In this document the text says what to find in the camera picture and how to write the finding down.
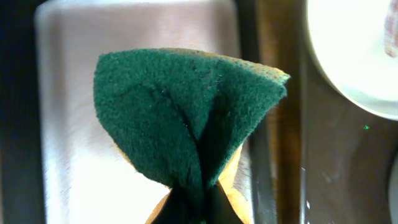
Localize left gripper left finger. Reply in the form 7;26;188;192
151;187;199;224

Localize white plate with red stain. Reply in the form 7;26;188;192
303;0;397;120

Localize pale green plate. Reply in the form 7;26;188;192
388;156;398;224

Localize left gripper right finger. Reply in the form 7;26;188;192
203;182;243;224

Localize green and yellow sponge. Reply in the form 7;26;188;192
93;48;289;223

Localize large brown serving tray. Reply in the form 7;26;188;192
299;47;397;223

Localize small black tray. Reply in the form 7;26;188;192
1;1;259;223

